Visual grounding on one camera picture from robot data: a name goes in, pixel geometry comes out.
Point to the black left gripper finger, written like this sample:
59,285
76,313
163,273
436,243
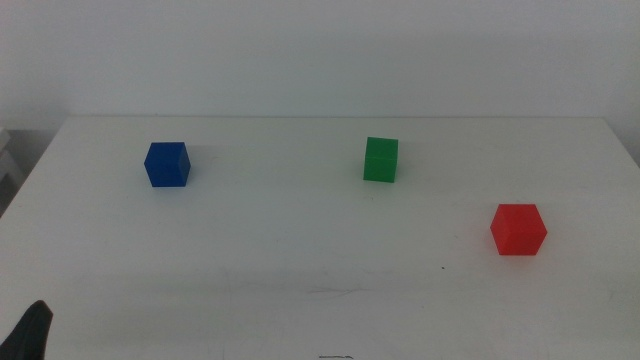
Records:
30,335

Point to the blue cube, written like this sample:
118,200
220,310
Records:
167,165

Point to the green cube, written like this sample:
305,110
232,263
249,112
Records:
381,161

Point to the red cube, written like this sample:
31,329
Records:
518,230

